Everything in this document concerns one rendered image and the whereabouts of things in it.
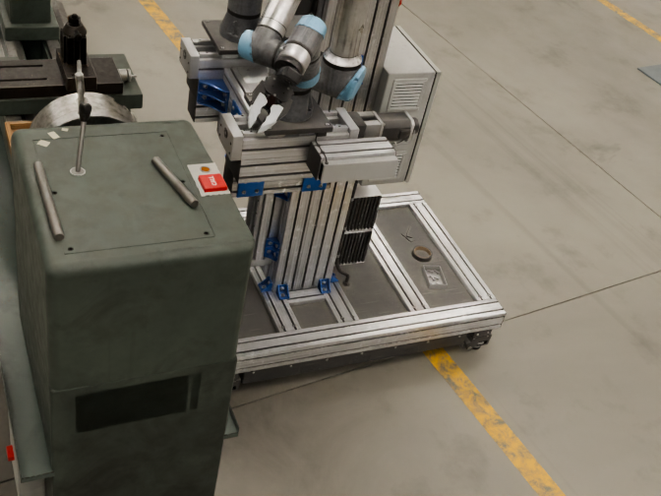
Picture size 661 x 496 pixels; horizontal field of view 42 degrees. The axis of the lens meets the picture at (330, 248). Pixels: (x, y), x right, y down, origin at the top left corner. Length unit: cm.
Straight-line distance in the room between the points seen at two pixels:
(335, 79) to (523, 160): 273
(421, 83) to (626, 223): 223
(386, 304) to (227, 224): 156
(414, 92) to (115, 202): 128
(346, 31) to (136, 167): 72
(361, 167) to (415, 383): 115
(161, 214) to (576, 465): 208
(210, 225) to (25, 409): 85
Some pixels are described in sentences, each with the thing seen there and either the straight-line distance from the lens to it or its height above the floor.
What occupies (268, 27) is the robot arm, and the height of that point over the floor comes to 157.
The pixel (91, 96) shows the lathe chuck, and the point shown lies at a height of 124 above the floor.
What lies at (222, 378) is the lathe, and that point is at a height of 80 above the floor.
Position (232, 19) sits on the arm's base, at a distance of 310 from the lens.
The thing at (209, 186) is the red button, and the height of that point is 127.
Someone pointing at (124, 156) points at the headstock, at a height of 125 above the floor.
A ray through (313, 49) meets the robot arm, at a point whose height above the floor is 160.
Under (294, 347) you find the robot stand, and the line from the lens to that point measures 327.
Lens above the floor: 257
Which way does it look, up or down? 39 degrees down
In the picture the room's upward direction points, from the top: 13 degrees clockwise
